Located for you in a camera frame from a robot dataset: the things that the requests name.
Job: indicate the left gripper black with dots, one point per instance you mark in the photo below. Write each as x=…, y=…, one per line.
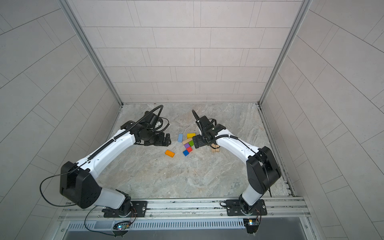
x=161, y=142

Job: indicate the aluminium mounting rail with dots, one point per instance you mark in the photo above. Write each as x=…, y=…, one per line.
x=210, y=208

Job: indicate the light blue wood block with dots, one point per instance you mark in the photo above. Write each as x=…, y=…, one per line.
x=180, y=137

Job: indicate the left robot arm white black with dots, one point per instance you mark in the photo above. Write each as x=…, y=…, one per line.
x=78, y=180

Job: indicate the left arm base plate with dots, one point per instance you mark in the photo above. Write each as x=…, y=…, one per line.
x=135, y=208

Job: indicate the right controller board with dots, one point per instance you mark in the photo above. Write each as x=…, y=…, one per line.
x=251, y=225

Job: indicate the orange wood block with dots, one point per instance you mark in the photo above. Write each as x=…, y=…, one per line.
x=169, y=153

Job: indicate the left controller board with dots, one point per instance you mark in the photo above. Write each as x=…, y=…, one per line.
x=122, y=226

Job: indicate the yellow wood block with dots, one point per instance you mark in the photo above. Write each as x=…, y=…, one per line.
x=191, y=135

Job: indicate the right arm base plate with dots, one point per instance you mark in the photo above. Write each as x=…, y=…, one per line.
x=234, y=208

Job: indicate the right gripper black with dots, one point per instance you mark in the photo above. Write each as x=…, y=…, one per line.
x=199, y=140

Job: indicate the perforated vent strip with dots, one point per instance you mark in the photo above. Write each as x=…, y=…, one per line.
x=178, y=224

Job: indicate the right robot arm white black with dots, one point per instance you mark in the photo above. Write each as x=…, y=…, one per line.
x=262, y=168

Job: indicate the controller board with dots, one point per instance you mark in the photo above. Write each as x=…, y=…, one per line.
x=251, y=225
x=122, y=226

